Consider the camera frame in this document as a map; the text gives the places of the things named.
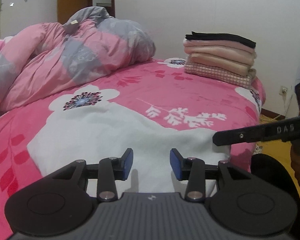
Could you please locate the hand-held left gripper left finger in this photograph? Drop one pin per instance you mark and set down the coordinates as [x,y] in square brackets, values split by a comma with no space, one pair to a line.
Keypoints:
[128,163]

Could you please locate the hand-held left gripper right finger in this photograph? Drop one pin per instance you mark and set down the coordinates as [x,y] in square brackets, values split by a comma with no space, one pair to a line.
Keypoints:
[175,163]

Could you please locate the white shirt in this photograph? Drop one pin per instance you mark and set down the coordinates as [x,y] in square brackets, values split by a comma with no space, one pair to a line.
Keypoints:
[140,135]

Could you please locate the black round seat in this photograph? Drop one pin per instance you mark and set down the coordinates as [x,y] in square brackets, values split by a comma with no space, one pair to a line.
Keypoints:
[272,170]

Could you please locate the black folded garment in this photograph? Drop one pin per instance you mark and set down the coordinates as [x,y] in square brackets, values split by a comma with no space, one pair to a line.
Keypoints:
[227,37]

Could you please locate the pink and grey duvet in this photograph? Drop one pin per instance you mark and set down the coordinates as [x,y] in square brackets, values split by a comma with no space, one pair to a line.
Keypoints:
[65,55]

